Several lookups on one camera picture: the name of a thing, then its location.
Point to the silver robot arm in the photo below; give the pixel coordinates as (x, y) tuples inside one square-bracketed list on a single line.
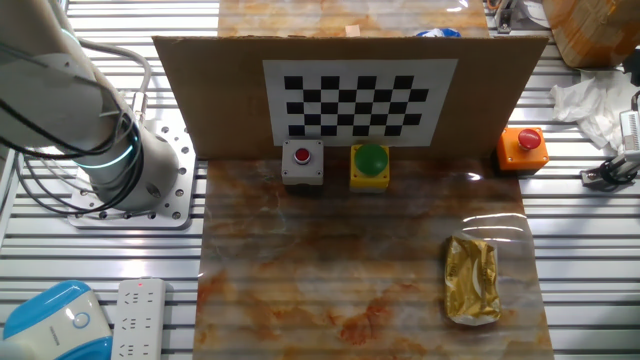
[(45, 90)]

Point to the white power strip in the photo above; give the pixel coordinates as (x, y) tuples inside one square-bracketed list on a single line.
[(137, 320)]

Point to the marble pattern table mat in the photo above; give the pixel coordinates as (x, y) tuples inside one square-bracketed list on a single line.
[(325, 250)]

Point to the upright metal bracket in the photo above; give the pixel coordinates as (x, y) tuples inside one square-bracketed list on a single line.
[(504, 20)]

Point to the crumpled white tissue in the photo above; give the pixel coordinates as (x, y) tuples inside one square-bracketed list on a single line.
[(590, 105)]

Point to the checkerboard calibration sheet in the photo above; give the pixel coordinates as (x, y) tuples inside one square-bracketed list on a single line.
[(360, 107)]

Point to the brown cardboard wall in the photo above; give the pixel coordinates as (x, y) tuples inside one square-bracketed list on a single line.
[(210, 100)]

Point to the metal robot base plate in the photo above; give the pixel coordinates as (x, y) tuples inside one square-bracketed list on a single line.
[(182, 200)]

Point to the blue and white device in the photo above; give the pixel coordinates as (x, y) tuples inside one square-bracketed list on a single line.
[(45, 325)]

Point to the grey box red push button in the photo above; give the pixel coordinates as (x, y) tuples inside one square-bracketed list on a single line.
[(302, 172)]

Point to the yellow box green mushroom button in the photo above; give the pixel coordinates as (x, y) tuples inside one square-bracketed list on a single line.
[(370, 160)]

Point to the gold foil packet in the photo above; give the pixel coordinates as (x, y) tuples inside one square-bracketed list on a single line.
[(470, 280)]

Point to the metal camera mount clamp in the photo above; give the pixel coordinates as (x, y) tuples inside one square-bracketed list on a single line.
[(607, 175)]

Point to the blue tissue pack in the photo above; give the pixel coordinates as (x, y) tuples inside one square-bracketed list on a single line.
[(440, 33)]

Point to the small wooden cube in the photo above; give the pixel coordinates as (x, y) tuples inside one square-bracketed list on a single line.
[(352, 31)]

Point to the orange box red emergency button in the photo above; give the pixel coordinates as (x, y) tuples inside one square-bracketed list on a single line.
[(520, 157)]

